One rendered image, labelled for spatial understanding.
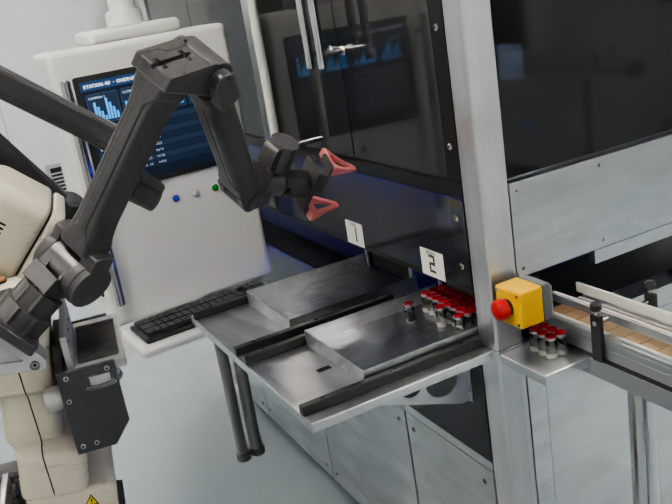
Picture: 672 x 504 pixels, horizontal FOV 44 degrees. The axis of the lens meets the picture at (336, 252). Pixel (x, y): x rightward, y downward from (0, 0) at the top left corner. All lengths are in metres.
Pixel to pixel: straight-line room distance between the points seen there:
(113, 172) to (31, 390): 0.49
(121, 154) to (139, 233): 1.08
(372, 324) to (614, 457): 0.61
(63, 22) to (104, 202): 5.62
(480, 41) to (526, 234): 0.38
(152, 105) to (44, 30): 5.65
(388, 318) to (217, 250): 0.73
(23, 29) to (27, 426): 5.40
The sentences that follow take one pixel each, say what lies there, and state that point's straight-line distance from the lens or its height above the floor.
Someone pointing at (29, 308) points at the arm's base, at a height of 1.21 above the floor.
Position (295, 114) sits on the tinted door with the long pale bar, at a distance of 2.19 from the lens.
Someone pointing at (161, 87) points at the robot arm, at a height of 1.50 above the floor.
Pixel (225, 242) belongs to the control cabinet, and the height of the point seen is 0.94.
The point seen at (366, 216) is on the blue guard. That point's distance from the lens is 1.94.
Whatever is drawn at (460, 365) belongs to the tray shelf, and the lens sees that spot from 1.61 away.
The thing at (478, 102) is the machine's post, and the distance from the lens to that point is 1.50.
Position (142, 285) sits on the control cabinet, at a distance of 2.35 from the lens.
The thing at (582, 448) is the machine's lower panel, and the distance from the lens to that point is 1.89.
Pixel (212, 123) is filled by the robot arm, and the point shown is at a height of 1.42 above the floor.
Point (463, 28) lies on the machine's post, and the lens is 1.48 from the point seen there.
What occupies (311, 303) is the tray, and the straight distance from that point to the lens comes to 2.00.
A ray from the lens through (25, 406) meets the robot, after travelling 1.60.
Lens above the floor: 1.60
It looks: 18 degrees down
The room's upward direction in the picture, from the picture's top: 9 degrees counter-clockwise
